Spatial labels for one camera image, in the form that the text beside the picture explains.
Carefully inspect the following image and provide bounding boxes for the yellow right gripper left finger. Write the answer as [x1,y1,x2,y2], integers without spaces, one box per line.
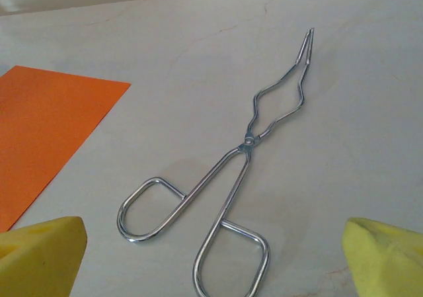
[0,215,89,297]

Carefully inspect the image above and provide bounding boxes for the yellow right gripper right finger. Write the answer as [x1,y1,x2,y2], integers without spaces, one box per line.
[341,216,423,297]

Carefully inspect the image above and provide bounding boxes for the orange paper sheet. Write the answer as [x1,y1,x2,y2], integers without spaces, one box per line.
[0,65,132,232]

